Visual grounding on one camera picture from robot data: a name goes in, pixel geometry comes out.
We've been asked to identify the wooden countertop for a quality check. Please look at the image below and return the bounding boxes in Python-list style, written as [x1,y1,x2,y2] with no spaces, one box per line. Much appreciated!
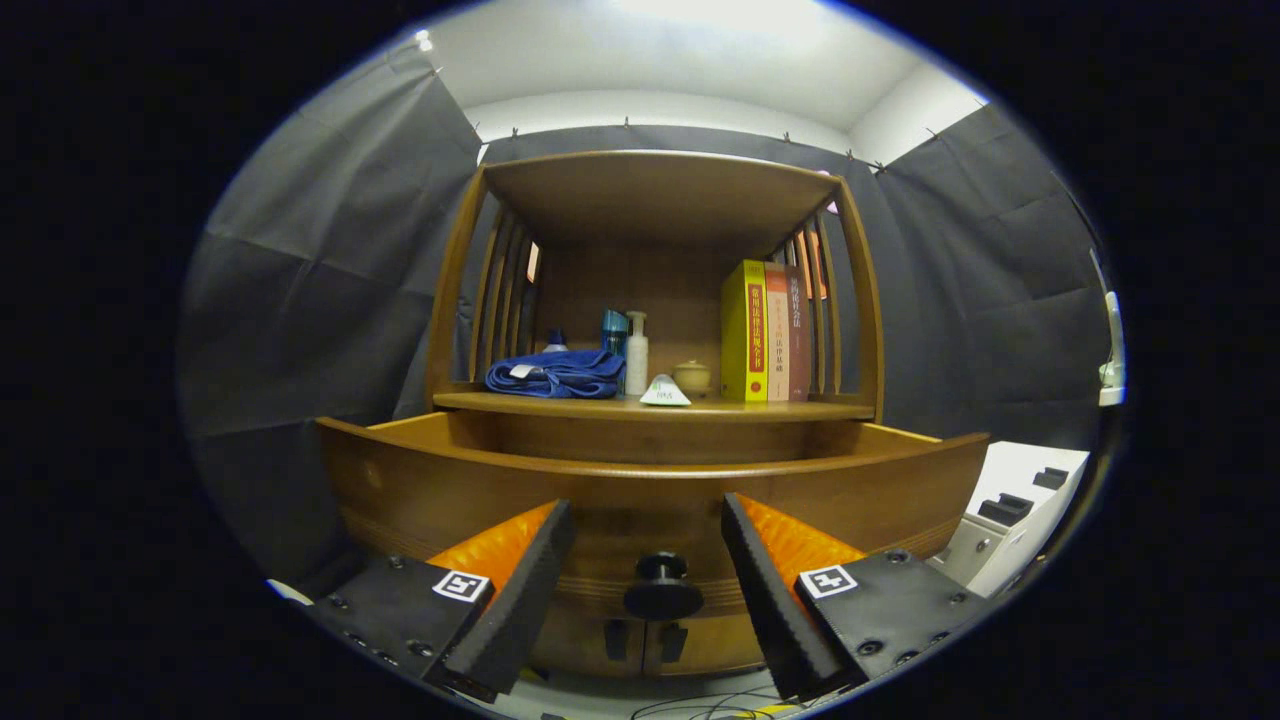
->
[432,388,879,423]

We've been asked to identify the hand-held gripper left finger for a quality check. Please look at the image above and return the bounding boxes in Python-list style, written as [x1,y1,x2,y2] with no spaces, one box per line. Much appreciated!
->
[310,499,576,704]

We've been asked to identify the white drawer unit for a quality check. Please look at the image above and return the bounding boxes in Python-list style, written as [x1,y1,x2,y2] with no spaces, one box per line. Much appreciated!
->
[925,441,1091,599]

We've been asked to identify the wooden cabinet door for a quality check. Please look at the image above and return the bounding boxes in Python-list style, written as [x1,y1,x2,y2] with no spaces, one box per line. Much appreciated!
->
[530,610,651,679]
[645,612,766,676]

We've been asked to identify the brown book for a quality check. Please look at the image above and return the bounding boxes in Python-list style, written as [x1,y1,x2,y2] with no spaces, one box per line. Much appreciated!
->
[785,265,813,402]

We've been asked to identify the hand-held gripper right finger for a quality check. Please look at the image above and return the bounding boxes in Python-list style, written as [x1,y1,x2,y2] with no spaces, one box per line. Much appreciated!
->
[720,491,1001,701]

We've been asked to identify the folded blue towel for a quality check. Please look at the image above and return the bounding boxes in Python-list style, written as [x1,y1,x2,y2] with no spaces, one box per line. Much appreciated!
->
[485,348,627,400]

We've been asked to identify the white pump bottle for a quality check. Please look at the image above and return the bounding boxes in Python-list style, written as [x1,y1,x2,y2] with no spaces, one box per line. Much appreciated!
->
[624,311,650,397]

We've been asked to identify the white squeeze tube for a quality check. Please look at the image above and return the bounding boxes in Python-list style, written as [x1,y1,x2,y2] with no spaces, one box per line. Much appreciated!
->
[639,373,693,408]

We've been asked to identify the yellow book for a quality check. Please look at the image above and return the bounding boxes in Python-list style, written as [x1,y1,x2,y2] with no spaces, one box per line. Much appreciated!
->
[720,260,769,404]

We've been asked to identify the white device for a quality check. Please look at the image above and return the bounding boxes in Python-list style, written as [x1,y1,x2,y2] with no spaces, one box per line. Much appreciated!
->
[1095,290,1128,408]

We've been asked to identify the black cables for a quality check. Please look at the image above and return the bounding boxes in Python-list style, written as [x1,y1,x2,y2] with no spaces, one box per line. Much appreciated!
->
[630,690,801,720]

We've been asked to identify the wooden drawer with black knob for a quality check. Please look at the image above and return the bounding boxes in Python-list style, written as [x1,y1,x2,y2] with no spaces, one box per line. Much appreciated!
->
[315,410,991,621]

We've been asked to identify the wooden cabinet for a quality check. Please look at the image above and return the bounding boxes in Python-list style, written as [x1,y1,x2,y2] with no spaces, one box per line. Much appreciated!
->
[425,150,886,681]

